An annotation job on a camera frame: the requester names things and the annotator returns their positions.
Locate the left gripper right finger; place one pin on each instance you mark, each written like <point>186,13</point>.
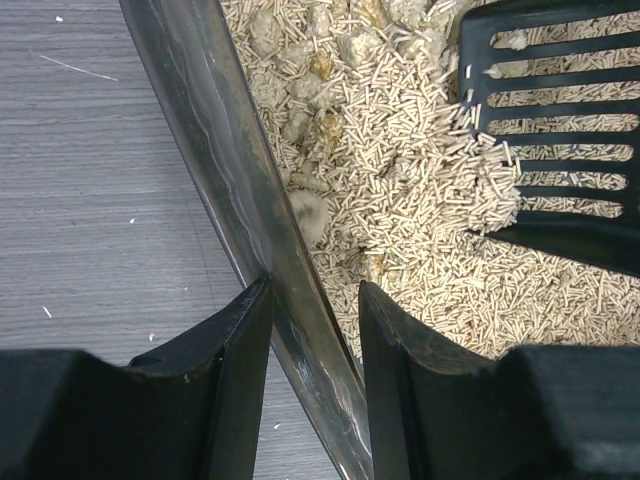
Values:
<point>437,410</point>

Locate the beige cat litter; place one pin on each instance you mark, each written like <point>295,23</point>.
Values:
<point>388,184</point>

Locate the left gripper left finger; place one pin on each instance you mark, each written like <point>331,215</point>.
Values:
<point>187,409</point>

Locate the grey plastic litter box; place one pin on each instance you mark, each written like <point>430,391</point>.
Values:
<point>192,65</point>

